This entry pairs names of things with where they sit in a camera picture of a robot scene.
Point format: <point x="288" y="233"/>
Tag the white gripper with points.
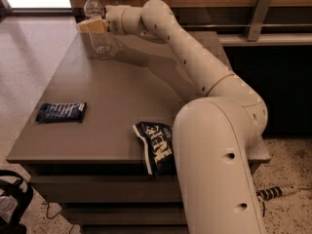
<point x="113" y="19"/>

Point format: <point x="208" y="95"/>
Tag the clear plastic water bottle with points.
<point x="100" y="42"/>

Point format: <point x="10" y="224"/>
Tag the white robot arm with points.
<point x="213" y="133"/>

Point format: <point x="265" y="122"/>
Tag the small blue snack packet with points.
<point x="61" y="112"/>

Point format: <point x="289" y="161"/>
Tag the large blue chip bag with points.
<point x="157" y="144"/>

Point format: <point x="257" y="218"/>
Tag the grey drawer cabinet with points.
<point x="96" y="167"/>

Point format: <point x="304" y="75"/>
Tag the white power strip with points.
<point x="277" y="191"/>

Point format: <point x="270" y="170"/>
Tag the horizontal metal rail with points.
<point x="243" y="26"/>

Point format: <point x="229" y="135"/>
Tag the right metal rail bracket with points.
<point x="254" y="27"/>

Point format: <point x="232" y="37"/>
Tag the black bag with straps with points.
<point x="16" y="195"/>

